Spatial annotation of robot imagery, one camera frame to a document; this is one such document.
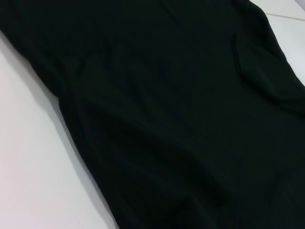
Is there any black shirt with FREE print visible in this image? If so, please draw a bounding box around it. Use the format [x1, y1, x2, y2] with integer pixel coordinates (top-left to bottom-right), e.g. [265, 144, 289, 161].
[0, 0, 305, 229]

